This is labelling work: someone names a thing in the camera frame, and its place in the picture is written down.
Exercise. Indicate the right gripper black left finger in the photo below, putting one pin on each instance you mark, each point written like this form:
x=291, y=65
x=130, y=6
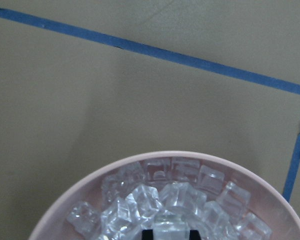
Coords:
x=147, y=234

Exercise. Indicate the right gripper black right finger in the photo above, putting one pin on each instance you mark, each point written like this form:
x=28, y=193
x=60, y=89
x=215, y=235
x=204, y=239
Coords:
x=194, y=235

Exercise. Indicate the pink bowl of ice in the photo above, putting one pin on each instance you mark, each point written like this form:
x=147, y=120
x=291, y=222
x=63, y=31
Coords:
x=220, y=199

